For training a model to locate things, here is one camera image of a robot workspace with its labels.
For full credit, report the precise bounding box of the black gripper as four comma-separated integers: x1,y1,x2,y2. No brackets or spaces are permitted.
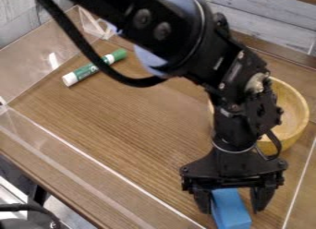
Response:
179,148,287,214

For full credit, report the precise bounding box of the blue rectangular block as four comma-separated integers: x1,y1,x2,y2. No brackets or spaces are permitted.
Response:
211,188,251,229

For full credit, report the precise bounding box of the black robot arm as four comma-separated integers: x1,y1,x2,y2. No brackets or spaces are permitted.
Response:
72,0,287,211

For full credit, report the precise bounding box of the brown wooden bowl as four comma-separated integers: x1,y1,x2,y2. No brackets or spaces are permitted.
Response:
207,78,309,156

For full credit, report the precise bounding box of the black equipment lower left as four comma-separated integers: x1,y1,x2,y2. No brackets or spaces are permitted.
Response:
0,202,62,229

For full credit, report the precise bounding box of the green expo marker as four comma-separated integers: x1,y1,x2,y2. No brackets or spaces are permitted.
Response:
61,48,127,87

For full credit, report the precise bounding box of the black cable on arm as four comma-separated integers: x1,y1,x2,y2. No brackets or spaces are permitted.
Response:
27,0,165,89

